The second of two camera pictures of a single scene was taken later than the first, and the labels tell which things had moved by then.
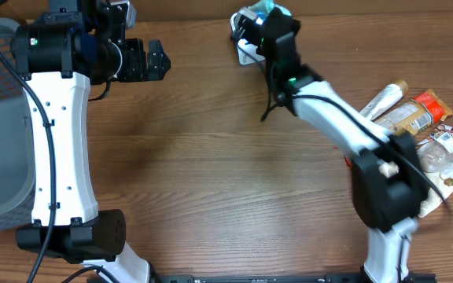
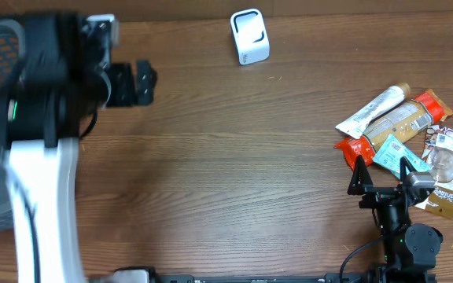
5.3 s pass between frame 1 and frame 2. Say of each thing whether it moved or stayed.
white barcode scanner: stayed
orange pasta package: stayed
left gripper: moved
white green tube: stayed
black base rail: stayed
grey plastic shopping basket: stayed
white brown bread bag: moved
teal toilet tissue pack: moved
